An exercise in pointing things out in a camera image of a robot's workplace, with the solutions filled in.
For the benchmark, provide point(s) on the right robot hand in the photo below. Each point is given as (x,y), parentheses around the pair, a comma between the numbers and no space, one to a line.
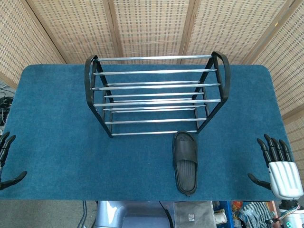
(283,175)

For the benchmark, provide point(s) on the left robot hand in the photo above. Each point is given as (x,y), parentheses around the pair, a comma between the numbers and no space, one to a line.
(6,145)

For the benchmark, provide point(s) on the black rubber slipper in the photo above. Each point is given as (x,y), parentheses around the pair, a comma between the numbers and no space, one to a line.
(185,152)

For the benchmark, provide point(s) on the black and chrome shoe rack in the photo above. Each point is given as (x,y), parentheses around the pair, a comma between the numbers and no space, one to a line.
(154,71)

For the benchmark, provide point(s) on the striped plastic bag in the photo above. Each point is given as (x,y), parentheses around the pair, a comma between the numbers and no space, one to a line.
(256,212)

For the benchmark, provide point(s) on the blue carpet table cover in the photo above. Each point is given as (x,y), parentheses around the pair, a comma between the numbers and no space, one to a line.
(71,154)

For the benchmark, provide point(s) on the white tape roll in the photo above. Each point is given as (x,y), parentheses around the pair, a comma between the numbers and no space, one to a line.
(221,217)

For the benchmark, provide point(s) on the grey box with QR code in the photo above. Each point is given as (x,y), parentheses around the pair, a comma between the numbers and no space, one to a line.
(190,210)

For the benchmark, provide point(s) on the grey robot torso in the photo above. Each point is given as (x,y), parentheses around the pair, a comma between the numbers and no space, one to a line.
(111,213)

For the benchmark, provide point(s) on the woven bamboo folding screen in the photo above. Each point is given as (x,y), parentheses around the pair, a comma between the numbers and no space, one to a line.
(152,23)

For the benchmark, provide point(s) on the blue metal frame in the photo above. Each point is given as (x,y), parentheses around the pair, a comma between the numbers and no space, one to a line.
(228,213)

